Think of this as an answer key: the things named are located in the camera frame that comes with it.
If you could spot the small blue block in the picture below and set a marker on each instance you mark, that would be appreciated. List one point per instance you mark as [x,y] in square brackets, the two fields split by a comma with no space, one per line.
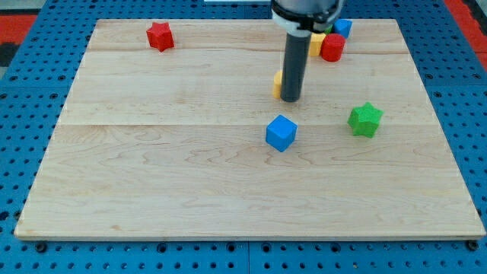
[343,27]

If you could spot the light wooden board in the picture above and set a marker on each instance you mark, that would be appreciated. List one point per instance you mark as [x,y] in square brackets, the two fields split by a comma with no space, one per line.
[171,146]

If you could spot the red cylinder block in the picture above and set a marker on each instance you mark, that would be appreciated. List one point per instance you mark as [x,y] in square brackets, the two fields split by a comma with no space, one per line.
[332,47]

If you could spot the blue cube block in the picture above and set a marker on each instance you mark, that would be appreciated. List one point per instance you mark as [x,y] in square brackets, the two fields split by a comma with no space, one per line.
[281,132]

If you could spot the green star block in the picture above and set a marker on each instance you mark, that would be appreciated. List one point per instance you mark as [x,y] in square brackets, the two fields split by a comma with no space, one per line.
[365,120]

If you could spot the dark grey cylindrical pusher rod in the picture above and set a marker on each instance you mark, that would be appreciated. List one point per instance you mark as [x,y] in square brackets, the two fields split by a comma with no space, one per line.
[294,65]

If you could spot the red star block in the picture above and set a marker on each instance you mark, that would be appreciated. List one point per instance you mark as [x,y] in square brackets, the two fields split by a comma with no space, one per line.
[160,36]

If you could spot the yellow hexagon block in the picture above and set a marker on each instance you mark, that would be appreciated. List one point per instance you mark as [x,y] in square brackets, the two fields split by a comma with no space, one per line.
[316,41]

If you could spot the green block behind arm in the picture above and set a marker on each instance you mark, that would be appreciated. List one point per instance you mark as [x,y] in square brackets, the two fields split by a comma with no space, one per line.
[328,30]

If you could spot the yellow heart block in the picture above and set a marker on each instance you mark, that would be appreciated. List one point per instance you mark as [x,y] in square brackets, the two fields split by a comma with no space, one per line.
[277,84]

